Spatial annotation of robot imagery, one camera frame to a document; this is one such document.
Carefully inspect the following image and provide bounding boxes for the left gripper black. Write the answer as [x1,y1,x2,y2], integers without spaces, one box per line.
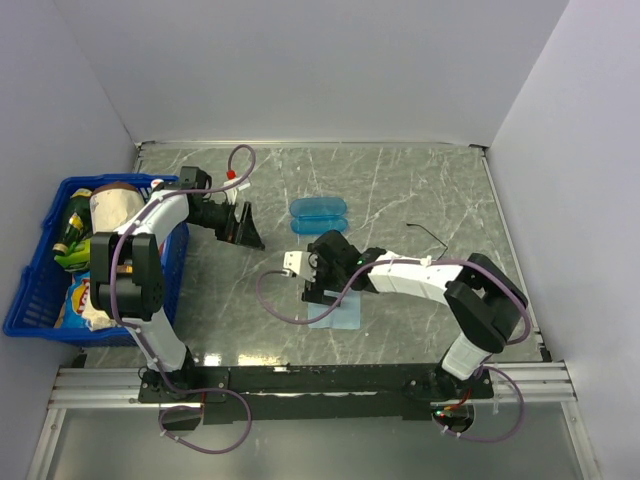
[185,200,265,251]

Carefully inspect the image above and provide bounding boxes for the light blue cleaning cloth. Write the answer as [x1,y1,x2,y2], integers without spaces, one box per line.
[309,291,361,330]

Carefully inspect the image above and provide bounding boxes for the blue translucent glasses case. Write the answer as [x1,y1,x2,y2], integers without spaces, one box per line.
[289,196,349,236]

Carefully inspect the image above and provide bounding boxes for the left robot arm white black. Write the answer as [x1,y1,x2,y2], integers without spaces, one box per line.
[90,167,265,402]

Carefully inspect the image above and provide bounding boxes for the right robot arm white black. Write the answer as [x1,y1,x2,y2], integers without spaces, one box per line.
[283,230,531,398]

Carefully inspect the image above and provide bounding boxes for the black thin sunglasses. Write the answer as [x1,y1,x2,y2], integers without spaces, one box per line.
[405,222,448,249]

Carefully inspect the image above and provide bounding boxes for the green bottle white cap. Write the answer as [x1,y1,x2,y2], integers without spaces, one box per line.
[150,178,164,190]

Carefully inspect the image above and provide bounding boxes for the brown white paper bag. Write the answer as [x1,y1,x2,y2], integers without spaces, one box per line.
[89,181,145,233]

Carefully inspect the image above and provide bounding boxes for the dark green glass bottle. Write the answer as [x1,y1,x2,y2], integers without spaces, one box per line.
[52,188,93,256]

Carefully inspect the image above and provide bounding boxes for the lime green snack pack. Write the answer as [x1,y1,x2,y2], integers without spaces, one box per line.
[54,236,92,273]

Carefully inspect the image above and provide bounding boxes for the blue yellow chips bag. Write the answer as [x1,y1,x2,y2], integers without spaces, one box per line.
[54,271,90,330]

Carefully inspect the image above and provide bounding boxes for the blue plastic basket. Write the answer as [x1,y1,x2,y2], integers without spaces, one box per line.
[3,174,189,348]

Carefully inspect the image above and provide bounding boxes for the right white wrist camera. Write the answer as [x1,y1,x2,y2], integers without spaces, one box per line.
[282,251,318,282]

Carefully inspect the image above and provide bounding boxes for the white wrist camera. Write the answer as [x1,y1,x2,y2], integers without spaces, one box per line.
[224,170,251,204]
[282,251,318,282]

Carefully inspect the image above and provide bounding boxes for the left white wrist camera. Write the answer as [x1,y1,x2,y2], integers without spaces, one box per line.
[224,170,251,204]

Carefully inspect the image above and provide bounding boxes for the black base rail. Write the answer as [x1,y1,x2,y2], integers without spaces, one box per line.
[138,363,494,425]

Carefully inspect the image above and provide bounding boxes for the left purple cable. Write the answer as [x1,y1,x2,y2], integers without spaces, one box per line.
[109,144,257,455]

